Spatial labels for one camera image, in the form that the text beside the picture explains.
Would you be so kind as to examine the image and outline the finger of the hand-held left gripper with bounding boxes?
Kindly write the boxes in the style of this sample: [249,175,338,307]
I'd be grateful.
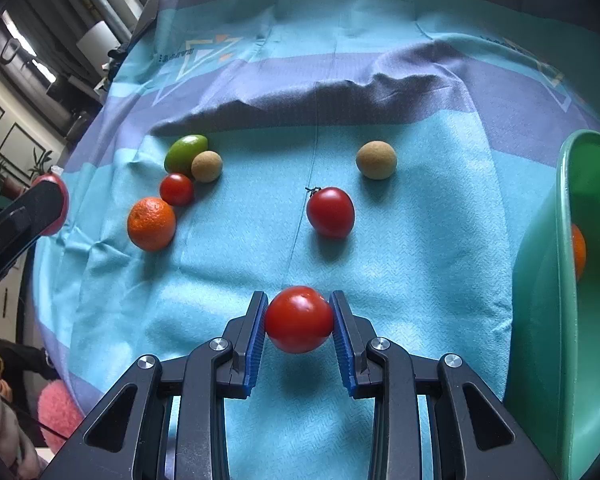
[0,180,66,288]

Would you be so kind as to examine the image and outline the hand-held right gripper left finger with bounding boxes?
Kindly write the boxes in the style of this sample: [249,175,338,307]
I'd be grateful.
[42,290,270,480]

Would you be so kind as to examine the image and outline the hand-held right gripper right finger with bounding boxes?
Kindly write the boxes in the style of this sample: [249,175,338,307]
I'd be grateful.
[329,289,561,480]

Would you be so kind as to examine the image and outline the red round fruit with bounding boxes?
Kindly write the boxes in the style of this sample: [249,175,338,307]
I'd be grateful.
[30,174,71,237]

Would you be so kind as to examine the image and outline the large red tomato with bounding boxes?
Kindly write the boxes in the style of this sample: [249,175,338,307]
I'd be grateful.
[264,286,336,354]

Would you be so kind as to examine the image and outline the orange mandarin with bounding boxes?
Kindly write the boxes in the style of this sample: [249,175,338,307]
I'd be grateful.
[571,223,587,281]
[127,197,177,253]

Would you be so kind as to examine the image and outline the red tomato with stem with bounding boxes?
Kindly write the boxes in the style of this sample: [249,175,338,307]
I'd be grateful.
[305,186,356,240]

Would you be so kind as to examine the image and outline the small red tomato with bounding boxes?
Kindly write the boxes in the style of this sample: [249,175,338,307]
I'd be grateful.
[159,173,196,207]

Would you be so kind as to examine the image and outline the green oval fruit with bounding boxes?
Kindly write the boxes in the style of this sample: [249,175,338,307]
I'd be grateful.
[164,134,209,173]

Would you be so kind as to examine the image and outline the brown round fruit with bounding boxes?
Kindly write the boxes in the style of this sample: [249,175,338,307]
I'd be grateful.
[191,150,224,182]
[356,141,397,180]

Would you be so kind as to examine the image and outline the green plastic bowl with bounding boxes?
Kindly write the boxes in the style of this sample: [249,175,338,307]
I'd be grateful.
[504,130,600,480]

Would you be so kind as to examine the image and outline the leafy house plant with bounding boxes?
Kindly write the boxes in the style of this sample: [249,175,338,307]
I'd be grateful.
[0,150,55,196]

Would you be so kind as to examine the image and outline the white flat panel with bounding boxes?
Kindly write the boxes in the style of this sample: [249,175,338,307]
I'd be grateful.
[76,21,122,66]

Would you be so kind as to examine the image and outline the pink plush toy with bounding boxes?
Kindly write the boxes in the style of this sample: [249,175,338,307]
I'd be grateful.
[36,380,83,453]

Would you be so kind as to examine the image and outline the striped turquoise purple bed sheet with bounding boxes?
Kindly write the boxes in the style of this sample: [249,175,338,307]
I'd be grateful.
[30,0,600,480]

